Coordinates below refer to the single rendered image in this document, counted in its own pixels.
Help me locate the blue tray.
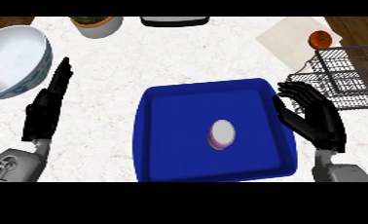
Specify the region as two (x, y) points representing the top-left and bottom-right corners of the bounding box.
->
(131, 77), (298, 183)

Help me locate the black and grey appliance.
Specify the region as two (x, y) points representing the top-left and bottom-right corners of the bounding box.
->
(139, 16), (211, 28)

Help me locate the grey plant pot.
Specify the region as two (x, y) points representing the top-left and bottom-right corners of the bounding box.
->
(69, 16), (126, 40)

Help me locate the white patterned bowl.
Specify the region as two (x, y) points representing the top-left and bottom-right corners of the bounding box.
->
(0, 24), (55, 100)

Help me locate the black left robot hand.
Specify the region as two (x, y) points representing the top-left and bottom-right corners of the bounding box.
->
(21, 56), (75, 143)

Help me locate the pale cutting board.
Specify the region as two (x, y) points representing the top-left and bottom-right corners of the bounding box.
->
(254, 17), (344, 73)

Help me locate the can with purple rim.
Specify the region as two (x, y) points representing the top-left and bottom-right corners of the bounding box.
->
(207, 119), (236, 151)

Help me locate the black wire tiered basket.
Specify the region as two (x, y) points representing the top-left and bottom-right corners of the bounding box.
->
(285, 45), (368, 115)

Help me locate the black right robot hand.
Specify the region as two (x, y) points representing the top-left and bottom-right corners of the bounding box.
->
(272, 81), (347, 154)

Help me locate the red tomato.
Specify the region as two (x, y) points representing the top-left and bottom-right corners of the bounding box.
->
(307, 30), (334, 50)

